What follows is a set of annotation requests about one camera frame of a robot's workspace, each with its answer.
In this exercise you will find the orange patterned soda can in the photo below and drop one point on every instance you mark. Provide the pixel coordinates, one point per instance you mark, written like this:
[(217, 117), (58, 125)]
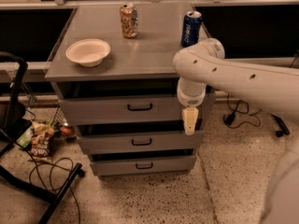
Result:
[(129, 20)]

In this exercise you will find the grey middle drawer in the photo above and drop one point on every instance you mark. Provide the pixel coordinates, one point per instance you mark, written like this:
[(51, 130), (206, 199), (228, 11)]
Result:
[(136, 142)]

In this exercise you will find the black metal stand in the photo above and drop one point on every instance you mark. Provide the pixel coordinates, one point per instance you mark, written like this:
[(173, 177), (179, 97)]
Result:
[(13, 125)]

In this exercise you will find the black wheeled stand leg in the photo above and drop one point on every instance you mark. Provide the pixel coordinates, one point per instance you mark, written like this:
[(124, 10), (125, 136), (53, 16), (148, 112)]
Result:
[(283, 129)]

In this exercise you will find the grey drawer cabinet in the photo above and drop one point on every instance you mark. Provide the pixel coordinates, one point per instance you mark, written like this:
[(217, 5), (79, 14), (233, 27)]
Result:
[(141, 66)]

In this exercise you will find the white paper bowl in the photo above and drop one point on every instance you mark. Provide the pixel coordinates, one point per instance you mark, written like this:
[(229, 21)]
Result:
[(88, 52)]

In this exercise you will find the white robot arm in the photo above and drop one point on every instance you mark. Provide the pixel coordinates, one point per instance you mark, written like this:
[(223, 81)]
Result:
[(273, 89)]

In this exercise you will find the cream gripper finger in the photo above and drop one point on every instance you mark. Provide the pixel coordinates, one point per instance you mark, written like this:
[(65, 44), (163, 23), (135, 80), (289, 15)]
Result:
[(189, 115)]

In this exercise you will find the grey top drawer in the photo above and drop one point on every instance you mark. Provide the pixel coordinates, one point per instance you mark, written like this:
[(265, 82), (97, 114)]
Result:
[(121, 109)]

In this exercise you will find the green snack package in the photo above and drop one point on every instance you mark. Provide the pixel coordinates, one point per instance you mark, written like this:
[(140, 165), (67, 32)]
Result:
[(25, 139)]

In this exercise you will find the sun chips bag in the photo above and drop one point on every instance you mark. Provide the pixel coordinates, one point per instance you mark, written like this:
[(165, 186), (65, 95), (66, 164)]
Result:
[(41, 142)]

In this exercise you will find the red round object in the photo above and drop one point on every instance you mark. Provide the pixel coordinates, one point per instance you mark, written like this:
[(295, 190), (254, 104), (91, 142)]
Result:
[(67, 130)]

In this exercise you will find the grey bottom drawer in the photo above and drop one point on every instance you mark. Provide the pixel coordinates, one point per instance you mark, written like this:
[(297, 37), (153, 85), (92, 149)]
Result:
[(143, 166)]

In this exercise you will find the blue pepsi can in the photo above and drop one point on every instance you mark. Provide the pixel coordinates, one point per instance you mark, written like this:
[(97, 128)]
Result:
[(190, 31)]

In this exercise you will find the grey drawer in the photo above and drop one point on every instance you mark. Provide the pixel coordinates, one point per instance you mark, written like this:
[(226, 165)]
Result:
[(136, 142), (143, 166), (121, 109)]

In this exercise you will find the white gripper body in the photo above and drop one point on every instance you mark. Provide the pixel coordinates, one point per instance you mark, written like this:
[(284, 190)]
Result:
[(191, 99)]

